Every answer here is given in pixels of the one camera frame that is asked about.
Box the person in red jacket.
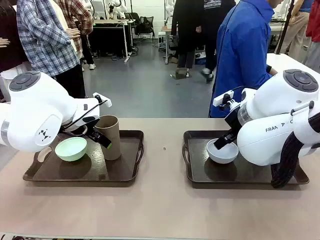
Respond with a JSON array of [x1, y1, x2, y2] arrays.
[[303, 0, 320, 72]]

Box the person in blue shirt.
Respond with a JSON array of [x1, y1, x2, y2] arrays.
[[208, 0, 279, 118]]

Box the metal mannequin stand base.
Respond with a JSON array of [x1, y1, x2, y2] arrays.
[[169, 67, 193, 80]]

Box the black coat mannequin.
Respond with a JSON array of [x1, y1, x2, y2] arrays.
[[171, 0, 201, 70]]

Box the wooden top rolling desk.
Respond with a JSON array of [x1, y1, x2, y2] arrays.
[[158, 24, 179, 65]]

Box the dark brown handled tray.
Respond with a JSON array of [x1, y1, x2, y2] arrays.
[[181, 129, 310, 190], [22, 129, 145, 182]]

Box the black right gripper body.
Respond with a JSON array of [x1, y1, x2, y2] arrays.
[[224, 106, 242, 137]]

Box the person in khaki trousers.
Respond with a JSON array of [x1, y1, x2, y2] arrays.
[[279, 0, 312, 66]]

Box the white rounded table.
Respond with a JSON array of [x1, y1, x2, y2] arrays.
[[266, 52, 320, 76]]

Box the dark desk white legs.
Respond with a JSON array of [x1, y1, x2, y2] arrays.
[[92, 19, 136, 63]]

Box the pale blue bowl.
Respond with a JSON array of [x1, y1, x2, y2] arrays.
[[206, 138, 239, 165]]

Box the dark top white trousers mannequin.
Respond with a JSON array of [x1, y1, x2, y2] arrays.
[[0, 0, 30, 102]]

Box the red plaid shirt mannequin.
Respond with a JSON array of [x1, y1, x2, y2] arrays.
[[54, 0, 97, 71]]

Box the black sleeved cable bundle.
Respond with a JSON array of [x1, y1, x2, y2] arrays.
[[271, 99, 320, 189]]

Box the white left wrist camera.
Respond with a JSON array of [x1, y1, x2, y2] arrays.
[[92, 92, 112, 109]]

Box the tall brown cup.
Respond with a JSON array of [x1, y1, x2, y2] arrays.
[[93, 114, 122, 161]]

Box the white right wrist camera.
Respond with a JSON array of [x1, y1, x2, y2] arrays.
[[212, 91, 235, 111]]

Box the pale green bowl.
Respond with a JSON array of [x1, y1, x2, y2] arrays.
[[54, 136, 88, 163]]

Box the walking person dark clothes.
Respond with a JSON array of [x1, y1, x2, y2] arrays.
[[196, 0, 237, 84]]

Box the black office chair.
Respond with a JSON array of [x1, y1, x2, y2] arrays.
[[138, 16, 155, 40]]

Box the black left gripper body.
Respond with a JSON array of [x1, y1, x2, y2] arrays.
[[74, 115, 102, 141]]

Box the blue plaid shirt mannequin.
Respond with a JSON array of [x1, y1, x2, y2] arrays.
[[16, 0, 88, 100]]

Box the blue floor bag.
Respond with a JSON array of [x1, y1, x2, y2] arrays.
[[194, 51, 208, 66]]

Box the black slanted pole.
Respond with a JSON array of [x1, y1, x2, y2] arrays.
[[274, 0, 296, 55]]

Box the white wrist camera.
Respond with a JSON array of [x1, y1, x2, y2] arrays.
[[212, 91, 235, 111], [92, 92, 112, 109]]

